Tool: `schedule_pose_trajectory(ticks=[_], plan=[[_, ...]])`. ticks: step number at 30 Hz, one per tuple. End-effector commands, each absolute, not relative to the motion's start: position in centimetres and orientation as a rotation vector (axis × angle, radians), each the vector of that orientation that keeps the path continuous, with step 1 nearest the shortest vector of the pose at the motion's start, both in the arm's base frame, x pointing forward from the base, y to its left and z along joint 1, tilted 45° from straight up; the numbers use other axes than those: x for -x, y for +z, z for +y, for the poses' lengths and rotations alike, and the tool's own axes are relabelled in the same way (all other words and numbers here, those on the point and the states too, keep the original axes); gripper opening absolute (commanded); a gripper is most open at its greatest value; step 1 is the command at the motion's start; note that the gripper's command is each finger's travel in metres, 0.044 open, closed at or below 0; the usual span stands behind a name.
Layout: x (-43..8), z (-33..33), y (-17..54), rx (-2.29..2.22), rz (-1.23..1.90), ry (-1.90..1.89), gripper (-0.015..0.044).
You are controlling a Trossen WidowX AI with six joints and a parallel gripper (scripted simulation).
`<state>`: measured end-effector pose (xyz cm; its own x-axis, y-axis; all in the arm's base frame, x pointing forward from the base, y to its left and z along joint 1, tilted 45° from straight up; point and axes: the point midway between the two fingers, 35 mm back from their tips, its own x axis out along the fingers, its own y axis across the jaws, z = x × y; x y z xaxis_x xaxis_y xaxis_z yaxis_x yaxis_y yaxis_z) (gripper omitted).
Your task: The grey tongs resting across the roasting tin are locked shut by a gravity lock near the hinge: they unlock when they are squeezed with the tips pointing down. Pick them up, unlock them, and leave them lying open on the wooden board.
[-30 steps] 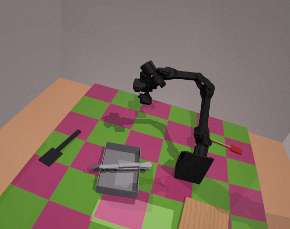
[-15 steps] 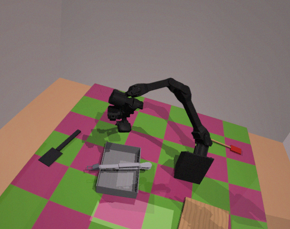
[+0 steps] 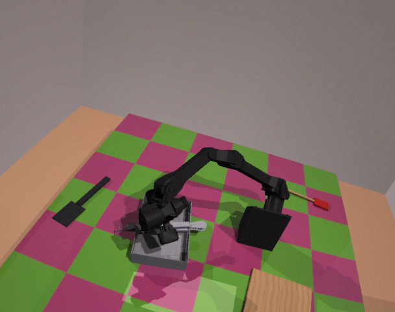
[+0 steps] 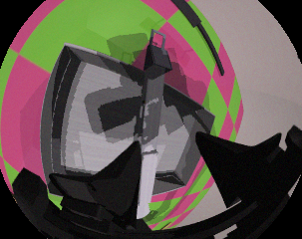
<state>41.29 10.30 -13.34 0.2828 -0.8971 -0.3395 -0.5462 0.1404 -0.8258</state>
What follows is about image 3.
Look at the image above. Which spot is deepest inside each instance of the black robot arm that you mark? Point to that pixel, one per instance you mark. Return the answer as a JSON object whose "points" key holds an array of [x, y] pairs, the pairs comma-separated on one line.
{"points": [[169, 185]]}

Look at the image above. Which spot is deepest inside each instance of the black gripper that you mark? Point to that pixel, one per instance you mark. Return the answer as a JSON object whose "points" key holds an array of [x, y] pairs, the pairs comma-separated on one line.
{"points": [[166, 233]]}

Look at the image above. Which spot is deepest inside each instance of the black flat bar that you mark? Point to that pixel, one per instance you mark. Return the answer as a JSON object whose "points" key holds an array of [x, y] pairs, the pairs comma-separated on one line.
{"points": [[73, 209]]}

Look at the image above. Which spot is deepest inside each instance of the red spatula with wooden handle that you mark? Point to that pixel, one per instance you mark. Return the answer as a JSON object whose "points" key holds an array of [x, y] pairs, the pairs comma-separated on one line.
{"points": [[319, 203]]}

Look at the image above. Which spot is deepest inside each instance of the light wooden board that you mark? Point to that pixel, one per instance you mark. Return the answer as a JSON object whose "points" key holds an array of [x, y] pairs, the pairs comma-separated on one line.
{"points": [[269, 293]]}

